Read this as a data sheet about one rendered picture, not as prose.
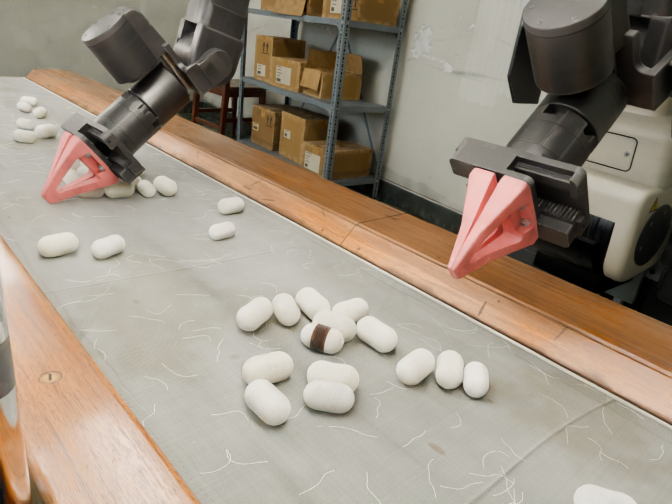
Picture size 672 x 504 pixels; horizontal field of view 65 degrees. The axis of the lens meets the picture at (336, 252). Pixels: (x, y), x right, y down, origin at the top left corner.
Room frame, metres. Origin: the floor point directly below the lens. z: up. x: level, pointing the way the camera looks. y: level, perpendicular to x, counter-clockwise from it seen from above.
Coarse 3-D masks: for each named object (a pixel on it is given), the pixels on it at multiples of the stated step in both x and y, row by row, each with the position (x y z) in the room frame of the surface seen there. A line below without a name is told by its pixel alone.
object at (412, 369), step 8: (416, 352) 0.33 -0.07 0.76; (424, 352) 0.33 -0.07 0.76; (400, 360) 0.32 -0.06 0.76; (408, 360) 0.31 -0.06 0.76; (416, 360) 0.32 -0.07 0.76; (424, 360) 0.32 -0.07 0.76; (432, 360) 0.32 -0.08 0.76; (400, 368) 0.31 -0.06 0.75; (408, 368) 0.31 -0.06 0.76; (416, 368) 0.31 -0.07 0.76; (424, 368) 0.31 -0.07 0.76; (432, 368) 0.32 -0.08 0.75; (400, 376) 0.31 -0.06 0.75; (408, 376) 0.31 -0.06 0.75; (416, 376) 0.31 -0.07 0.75; (424, 376) 0.31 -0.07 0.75; (408, 384) 0.31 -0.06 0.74
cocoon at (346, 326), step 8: (320, 312) 0.37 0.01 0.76; (328, 312) 0.36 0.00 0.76; (320, 320) 0.36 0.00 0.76; (328, 320) 0.36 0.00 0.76; (336, 320) 0.36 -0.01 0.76; (344, 320) 0.36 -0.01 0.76; (352, 320) 0.36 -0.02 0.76; (336, 328) 0.35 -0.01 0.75; (344, 328) 0.35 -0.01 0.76; (352, 328) 0.35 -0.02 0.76; (344, 336) 0.35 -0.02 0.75; (352, 336) 0.35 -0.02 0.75
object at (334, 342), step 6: (312, 324) 0.35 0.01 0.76; (306, 330) 0.34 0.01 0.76; (312, 330) 0.34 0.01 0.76; (330, 330) 0.34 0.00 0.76; (336, 330) 0.34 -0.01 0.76; (306, 336) 0.34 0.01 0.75; (330, 336) 0.34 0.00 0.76; (336, 336) 0.34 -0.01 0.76; (342, 336) 0.34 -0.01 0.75; (306, 342) 0.34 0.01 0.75; (330, 342) 0.33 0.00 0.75; (336, 342) 0.33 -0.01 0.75; (342, 342) 0.34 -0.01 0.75; (324, 348) 0.33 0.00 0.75; (330, 348) 0.33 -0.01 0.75; (336, 348) 0.33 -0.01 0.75
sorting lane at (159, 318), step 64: (0, 128) 0.86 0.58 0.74; (0, 192) 0.58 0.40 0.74; (192, 192) 0.67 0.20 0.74; (64, 256) 0.44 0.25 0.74; (128, 256) 0.46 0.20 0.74; (192, 256) 0.48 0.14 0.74; (256, 256) 0.50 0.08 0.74; (320, 256) 0.52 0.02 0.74; (128, 320) 0.35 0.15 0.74; (192, 320) 0.36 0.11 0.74; (384, 320) 0.40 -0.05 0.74; (448, 320) 0.42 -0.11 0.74; (128, 384) 0.27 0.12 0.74; (192, 384) 0.28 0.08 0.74; (384, 384) 0.31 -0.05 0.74; (512, 384) 0.33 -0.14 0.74; (576, 384) 0.34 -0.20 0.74; (192, 448) 0.23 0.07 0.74; (256, 448) 0.23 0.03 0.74; (320, 448) 0.24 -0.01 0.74; (384, 448) 0.25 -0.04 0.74; (448, 448) 0.26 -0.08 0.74; (512, 448) 0.26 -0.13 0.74; (576, 448) 0.27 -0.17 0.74; (640, 448) 0.28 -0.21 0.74
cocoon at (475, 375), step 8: (464, 368) 0.33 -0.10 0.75; (472, 368) 0.32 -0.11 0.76; (480, 368) 0.32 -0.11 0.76; (464, 376) 0.32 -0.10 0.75; (472, 376) 0.31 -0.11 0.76; (480, 376) 0.31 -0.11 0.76; (488, 376) 0.32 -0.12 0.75; (464, 384) 0.31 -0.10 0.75; (472, 384) 0.31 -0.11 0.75; (480, 384) 0.30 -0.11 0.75; (488, 384) 0.31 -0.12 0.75; (472, 392) 0.30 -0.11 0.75; (480, 392) 0.30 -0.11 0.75
